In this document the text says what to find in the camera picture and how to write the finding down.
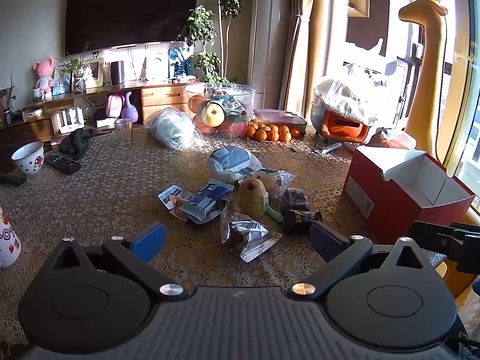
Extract pink bag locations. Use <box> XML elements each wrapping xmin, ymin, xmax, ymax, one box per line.
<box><xmin>105</xmin><ymin>93</ymin><xmax>125</xmax><ymax>117</ymax></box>

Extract black remote control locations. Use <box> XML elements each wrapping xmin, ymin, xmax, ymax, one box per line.
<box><xmin>44</xmin><ymin>152</ymin><xmax>82</xmax><ymax>175</ymax></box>

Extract purple vase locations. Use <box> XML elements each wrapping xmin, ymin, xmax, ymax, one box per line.
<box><xmin>121</xmin><ymin>91</ymin><xmax>140</xmax><ymax>124</ymax></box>

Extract beige curtain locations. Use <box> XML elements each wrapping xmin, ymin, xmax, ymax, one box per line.
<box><xmin>284</xmin><ymin>0</ymin><xmax>340</xmax><ymax>114</ymax></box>

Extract white bread packet blue label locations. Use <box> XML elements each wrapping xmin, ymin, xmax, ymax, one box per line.
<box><xmin>206</xmin><ymin>145</ymin><xmax>263</xmax><ymax>185</ymax></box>

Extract pink plush doll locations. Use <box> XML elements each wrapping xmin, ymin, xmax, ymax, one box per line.
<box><xmin>31</xmin><ymin>58</ymin><xmax>55</xmax><ymax>100</ymax></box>

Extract orange white container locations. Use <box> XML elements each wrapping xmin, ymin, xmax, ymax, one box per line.
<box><xmin>311</xmin><ymin>107</ymin><xmax>371</xmax><ymax>144</ymax></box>

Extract yellow apple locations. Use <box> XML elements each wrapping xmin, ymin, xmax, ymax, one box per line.
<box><xmin>201</xmin><ymin>104</ymin><xmax>226</xmax><ymax>128</ymax></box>

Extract white photo frame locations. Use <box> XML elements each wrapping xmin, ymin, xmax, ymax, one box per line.
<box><xmin>85</xmin><ymin>58</ymin><xmax>105</xmax><ymax>89</ymax></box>

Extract green marker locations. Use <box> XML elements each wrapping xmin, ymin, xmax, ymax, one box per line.
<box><xmin>265</xmin><ymin>205</ymin><xmax>286</xmax><ymax>224</ymax></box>

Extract potted tree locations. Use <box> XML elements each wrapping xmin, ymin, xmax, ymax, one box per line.
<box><xmin>179</xmin><ymin>0</ymin><xmax>248</xmax><ymax>84</ymax></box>

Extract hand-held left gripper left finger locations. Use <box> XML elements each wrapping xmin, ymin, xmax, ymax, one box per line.
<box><xmin>52</xmin><ymin>221</ymin><xmax>189</xmax><ymax>302</ymax></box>

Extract black television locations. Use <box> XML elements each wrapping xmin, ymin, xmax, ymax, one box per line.
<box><xmin>65</xmin><ymin>0</ymin><xmax>200</xmax><ymax>57</ymax></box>

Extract dark cylinder speaker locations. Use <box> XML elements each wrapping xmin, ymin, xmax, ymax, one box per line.
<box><xmin>110</xmin><ymin>60</ymin><xmax>125</xmax><ymax>85</ymax></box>

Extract clear plastic bag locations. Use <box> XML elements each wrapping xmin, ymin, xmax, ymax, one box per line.
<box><xmin>144</xmin><ymin>107</ymin><xmax>205</xmax><ymax>152</ymax></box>

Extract red cardboard box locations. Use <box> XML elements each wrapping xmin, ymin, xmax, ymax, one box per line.
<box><xmin>343</xmin><ymin>145</ymin><xmax>476</xmax><ymax>246</ymax></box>

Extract white tube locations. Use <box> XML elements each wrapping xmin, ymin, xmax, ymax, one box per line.
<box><xmin>313</xmin><ymin>142</ymin><xmax>343</xmax><ymax>155</ymax></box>

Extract dark purple snack packet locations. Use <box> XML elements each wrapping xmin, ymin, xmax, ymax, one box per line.
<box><xmin>279</xmin><ymin>188</ymin><xmax>310</xmax><ymax>213</ymax></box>

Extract white cup red print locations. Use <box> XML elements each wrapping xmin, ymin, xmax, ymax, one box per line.
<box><xmin>0</xmin><ymin>205</ymin><xmax>22</xmax><ymax>269</ymax></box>

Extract yellow brown toy figure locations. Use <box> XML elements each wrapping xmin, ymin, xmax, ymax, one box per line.
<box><xmin>236</xmin><ymin>176</ymin><xmax>269</xmax><ymax>219</ymax></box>

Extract clear plastic tub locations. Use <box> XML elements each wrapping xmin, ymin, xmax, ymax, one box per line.
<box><xmin>183</xmin><ymin>82</ymin><xmax>257</xmax><ymax>138</ymax></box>

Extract glass cup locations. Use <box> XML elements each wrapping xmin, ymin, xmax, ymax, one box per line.
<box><xmin>114</xmin><ymin>118</ymin><xmax>134</xmax><ymax>147</ymax></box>

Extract black snack packet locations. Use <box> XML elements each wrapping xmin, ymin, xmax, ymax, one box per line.
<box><xmin>283</xmin><ymin>210</ymin><xmax>323</xmax><ymax>235</ymax></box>

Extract white standing air conditioner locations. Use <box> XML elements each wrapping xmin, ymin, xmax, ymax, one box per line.
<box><xmin>249</xmin><ymin>0</ymin><xmax>298</xmax><ymax>110</ymax></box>

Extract black cloth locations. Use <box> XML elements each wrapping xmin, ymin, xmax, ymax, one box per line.
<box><xmin>58</xmin><ymin>128</ymin><xmax>97</xmax><ymax>160</ymax></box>

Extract pile of tangerines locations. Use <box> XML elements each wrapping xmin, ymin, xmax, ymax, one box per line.
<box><xmin>245</xmin><ymin>121</ymin><xmax>301</xmax><ymax>143</ymax></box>

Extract yellow giraffe plush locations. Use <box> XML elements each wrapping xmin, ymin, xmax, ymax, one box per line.
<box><xmin>398</xmin><ymin>0</ymin><xmax>480</xmax><ymax>301</ymax></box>

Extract white mushroom print bowl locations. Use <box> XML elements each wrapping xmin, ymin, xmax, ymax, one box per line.
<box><xmin>11</xmin><ymin>141</ymin><xmax>45</xmax><ymax>175</ymax></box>

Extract blueberry bread packet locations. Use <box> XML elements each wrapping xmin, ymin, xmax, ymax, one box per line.
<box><xmin>255</xmin><ymin>169</ymin><xmax>297</xmax><ymax>200</ymax></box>

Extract wooden TV cabinet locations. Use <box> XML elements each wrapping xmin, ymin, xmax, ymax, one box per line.
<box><xmin>0</xmin><ymin>80</ymin><xmax>203</xmax><ymax>174</ymax></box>

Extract orange tissue pack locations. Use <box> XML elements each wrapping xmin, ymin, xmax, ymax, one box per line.
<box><xmin>369</xmin><ymin>129</ymin><xmax>418</xmax><ymax>151</ymax></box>

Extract white appliance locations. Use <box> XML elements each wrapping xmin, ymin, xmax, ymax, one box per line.
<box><xmin>145</xmin><ymin>53</ymin><xmax>170</xmax><ymax>82</ymax></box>

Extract clear box green lid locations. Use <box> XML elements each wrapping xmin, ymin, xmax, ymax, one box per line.
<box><xmin>254</xmin><ymin>108</ymin><xmax>308</xmax><ymax>133</ymax></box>

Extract white chicken snack packet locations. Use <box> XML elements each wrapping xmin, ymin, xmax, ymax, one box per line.
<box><xmin>158</xmin><ymin>184</ymin><xmax>196</xmax><ymax>219</ymax></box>

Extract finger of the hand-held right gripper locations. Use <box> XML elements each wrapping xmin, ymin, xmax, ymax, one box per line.
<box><xmin>408</xmin><ymin>221</ymin><xmax>480</xmax><ymax>262</ymax></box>

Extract silver foil snack packet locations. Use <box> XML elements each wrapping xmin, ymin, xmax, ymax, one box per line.
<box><xmin>220</xmin><ymin>200</ymin><xmax>283</xmax><ymax>263</ymax></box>

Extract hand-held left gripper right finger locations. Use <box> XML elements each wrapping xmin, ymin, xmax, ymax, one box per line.
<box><xmin>290</xmin><ymin>220</ymin><xmax>429</xmax><ymax>303</ymax></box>

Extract potted grass plant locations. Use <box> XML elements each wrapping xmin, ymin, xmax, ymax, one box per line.
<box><xmin>55</xmin><ymin>44</ymin><xmax>99</xmax><ymax>95</ymax></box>

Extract blue snack packet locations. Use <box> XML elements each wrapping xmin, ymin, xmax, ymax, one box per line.
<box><xmin>186</xmin><ymin>181</ymin><xmax>235</xmax><ymax>224</ymax></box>

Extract blue picture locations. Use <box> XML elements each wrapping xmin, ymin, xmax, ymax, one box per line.
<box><xmin>168</xmin><ymin>46</ymin><xmax>194</xmax><ymax>80</ymax></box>

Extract plastic bag with cloth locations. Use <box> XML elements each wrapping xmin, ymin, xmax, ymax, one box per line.
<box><xmin>312</xmin><ymin>63</ymin><xmax>399</xmax><ymax>127</ymax></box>

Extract white router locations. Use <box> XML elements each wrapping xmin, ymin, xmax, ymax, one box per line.
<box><xmin>52</xmin><ymin>106</ymin><xmax>86</xmax><ymax>135</ymax></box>

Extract twig plant dark pot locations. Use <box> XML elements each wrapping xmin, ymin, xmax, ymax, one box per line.
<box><xmin>0</xmin><ymin>74</ymin><xmax>20</xmax><ymax>127</ymax></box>

